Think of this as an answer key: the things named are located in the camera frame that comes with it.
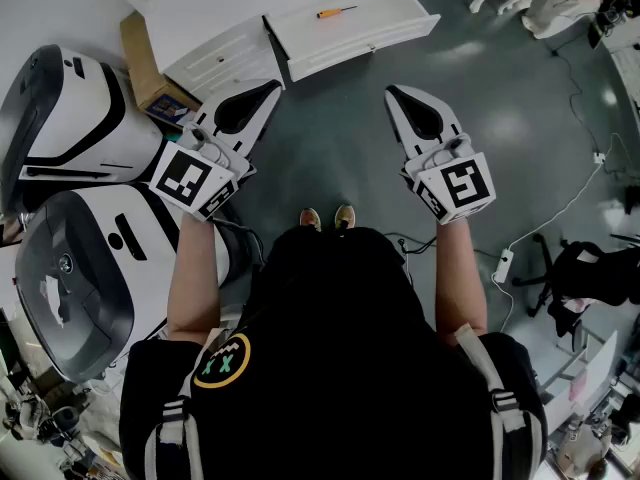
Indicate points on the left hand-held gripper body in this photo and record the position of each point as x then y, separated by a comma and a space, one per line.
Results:
180, 178

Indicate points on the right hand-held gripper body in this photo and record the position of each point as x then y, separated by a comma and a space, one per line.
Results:
465, 183

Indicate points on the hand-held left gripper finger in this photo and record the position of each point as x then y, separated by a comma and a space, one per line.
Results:
210, 110
257, 133

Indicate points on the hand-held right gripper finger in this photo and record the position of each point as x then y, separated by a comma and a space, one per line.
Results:
447, 118
402, 138

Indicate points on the white drawer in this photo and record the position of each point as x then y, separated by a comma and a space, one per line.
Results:
220, 53
350, 35

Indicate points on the orange screwdriver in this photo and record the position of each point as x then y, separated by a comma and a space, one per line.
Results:
326, 14

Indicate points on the person's right forearm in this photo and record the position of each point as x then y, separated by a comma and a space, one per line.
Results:
460, 278

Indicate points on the person's left forearm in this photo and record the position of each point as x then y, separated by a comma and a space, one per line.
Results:
195, 278

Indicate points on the closed white drawer front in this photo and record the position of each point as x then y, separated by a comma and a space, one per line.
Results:
220, 53

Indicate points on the brown cardboard box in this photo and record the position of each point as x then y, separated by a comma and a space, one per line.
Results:
145, 73

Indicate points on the white power strip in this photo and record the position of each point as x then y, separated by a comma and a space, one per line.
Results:
504, 265

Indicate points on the white cabinet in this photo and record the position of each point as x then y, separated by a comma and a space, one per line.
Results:
200, 18

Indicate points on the person's right shoe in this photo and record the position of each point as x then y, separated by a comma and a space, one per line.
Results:
345, 215

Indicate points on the person's shoe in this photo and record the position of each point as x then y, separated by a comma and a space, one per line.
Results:
345, 215
310, 218

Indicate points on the person's left shoe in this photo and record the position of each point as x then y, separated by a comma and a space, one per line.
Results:
310, 218

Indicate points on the white and black robot shell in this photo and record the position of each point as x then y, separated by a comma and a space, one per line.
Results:
75, 113

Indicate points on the white and grey robot shell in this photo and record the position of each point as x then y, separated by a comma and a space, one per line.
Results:
85, 288

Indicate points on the black office chair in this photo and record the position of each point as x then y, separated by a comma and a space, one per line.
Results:
585, 278

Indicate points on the person's black shirt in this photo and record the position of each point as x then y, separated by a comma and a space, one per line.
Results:
340, 368

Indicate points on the white board panel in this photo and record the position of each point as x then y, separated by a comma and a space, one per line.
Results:
585, 378

